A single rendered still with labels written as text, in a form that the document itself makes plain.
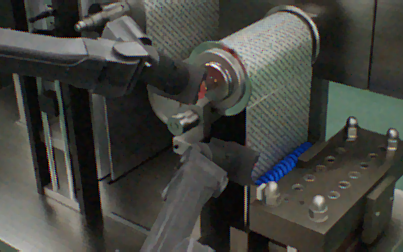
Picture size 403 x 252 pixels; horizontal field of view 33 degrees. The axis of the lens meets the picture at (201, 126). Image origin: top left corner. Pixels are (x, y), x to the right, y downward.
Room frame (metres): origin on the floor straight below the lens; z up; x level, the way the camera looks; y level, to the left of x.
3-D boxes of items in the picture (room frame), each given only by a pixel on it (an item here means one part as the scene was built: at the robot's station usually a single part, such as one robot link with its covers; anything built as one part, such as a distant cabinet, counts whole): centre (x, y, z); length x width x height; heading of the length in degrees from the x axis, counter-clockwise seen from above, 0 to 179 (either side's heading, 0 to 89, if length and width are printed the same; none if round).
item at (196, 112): (1.16, 0.02, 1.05); 0.06 x 0.05 x 0.31; 141
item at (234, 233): (1.23, -0.16, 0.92); 0.28 x 0.04 x 0.04; 141
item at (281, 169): (1.21, -0.17, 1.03); 0.21 x 0.04 x 0.03; 141
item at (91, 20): (1.26, 0.21, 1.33); 0.06 x 0.03 x 0.03; 141
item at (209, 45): (1.17, -0.04, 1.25); 0.15 x 0.01 x 0.15; 51
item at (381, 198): (1.13, -0.36, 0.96); 0.10 x 0.03 x 0.11; 141
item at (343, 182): (1.18, -0.28, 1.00); 0.40 x 0.16 x 0.06; 141
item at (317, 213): (1.03, -0.21, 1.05); 0.04 x 0.04 x 0.04
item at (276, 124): (1.23, -0.16, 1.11); 0.23 x 0.01 x 0.18; 141
